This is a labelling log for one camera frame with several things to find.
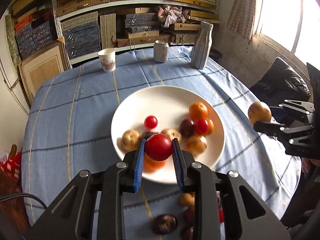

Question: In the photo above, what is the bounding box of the yellow passion fruit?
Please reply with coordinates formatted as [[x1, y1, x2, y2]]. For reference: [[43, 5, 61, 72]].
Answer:
[[248, 101, 272, 125], [161, 128, 182, 143], [121, 129, 140, 152], [185, 135, 208, 156]]

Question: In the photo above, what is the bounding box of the red tomato front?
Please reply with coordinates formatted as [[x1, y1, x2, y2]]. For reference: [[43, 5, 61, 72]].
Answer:
[[144, 133, 173, 161]]

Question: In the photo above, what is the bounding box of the large orange tangerine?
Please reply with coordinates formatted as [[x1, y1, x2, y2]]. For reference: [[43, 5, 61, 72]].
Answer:
[[144, 154, 167, 173]]

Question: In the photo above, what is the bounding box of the yellow passion fruit front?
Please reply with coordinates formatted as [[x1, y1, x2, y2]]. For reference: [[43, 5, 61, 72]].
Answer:
[[185, 135, 208, 156]]

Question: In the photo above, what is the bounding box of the red cherry tomato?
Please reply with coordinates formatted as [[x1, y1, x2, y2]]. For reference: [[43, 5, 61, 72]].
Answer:
[[144, 115, 158, 129]]

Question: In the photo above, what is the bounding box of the dark purple plum front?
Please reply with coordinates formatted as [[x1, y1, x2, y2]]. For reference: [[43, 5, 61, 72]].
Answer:
[[179, 119, 195, 138]]

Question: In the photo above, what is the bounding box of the small tan longan fruit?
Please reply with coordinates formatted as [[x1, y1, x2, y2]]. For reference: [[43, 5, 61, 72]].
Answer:
[[179, 193, 195, 207]]

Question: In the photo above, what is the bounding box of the dark red plum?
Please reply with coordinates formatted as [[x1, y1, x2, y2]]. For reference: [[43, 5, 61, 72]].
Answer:
[[183, 207, 195, 225]]

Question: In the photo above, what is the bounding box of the red tomato low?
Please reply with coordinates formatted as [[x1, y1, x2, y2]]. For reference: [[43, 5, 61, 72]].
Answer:
[[218, 199, 225, 223]]

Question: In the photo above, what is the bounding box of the small orange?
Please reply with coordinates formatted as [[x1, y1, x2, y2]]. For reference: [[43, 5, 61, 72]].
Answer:
[[206, 118, 214, 135]]

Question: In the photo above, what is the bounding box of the person right hand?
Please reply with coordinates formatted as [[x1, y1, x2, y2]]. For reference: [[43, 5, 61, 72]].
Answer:
[[302, 158, 320, 173]]

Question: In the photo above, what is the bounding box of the white ceramic plate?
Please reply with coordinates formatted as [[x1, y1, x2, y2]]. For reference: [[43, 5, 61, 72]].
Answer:
[[111, 86, 225, 168]]

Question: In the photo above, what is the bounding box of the blue checked tablecloth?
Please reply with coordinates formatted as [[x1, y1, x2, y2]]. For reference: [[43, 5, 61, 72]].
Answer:
[[22, 47, 301, 239]]

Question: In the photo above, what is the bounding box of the white paper cup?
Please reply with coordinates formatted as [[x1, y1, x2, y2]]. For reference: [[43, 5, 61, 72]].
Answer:
[[98, 48, 116, 72]]

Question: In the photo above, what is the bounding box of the white drink can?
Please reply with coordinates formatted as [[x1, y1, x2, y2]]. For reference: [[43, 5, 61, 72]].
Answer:
[[153, 40, 169, 63]]

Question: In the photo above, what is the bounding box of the silver ribbed bottle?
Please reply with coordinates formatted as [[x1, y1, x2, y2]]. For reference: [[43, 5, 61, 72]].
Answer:
[[191, 21, 214, 69]]

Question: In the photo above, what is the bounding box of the bright window with curtain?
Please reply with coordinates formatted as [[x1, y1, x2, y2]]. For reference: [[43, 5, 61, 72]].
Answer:
[[226, 0, 319, 67]]

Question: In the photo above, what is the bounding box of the framed wooden panel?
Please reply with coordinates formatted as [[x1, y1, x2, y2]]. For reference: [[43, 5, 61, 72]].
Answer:
[[18, 37, 71, 105]]

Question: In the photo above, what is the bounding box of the pink crumpled cloth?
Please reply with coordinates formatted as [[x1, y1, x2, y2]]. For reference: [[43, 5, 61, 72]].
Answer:
[[155, 4, 189, 28]]

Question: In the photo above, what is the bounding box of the metal storage shelf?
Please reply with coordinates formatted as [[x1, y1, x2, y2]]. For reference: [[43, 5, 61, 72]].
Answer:
[[4, 0, 220, 68]]

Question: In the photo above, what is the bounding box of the black power adapter cable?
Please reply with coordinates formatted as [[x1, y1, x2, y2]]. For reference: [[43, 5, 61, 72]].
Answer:
[[0, 192, 48, 209]]

